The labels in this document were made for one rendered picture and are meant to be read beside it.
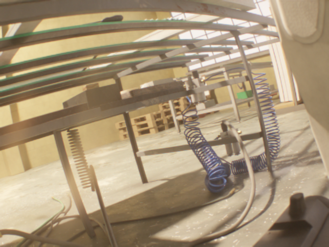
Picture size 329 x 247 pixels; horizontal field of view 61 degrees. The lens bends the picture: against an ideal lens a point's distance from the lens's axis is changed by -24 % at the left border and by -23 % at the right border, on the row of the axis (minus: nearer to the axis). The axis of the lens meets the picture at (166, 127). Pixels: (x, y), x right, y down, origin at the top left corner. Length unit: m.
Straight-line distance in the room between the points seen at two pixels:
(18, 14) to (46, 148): 7.19
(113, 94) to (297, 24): 1.59
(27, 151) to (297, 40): 7.44
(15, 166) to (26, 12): 6.41
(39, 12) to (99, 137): 7.99
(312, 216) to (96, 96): 1.39
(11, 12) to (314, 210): 0.84
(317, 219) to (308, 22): 0.46
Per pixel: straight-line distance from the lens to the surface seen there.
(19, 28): 1.00
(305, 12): 0.35
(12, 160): 7.09
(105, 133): 8.85
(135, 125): 8.19
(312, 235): 0.65
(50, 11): 0.82
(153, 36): 1.96
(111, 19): 1.27
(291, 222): 0.68
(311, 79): 0.38
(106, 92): 1.84
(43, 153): 7.84
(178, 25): 1.50
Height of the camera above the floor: 0.50
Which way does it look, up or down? 3 degrees down
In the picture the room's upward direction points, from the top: 15 degrees counter-clockwise
